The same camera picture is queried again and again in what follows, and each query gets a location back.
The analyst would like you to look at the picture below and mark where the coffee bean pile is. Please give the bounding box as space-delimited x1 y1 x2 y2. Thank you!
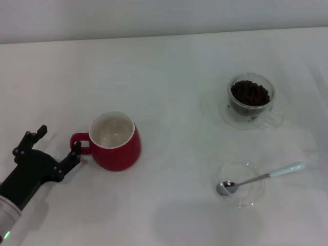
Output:
230 80 271 115

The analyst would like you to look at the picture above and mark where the clear glass cup with handle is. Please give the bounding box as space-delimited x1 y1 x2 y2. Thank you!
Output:
228 73 284 128

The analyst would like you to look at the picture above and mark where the steel spoon with blue handle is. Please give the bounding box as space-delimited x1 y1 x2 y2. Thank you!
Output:
216 161 305 197

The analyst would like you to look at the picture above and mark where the clear glass saucer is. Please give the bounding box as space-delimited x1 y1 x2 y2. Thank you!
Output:
218 99 276 131

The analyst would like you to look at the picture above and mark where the small clear glass dish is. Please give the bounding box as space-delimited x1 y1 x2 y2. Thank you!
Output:
210 161 267 208

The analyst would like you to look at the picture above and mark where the red ceramic mug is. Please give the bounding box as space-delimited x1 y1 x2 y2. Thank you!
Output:
70 110 142 172

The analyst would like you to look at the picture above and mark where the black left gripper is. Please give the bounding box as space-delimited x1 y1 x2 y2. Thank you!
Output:
0 125 82 211

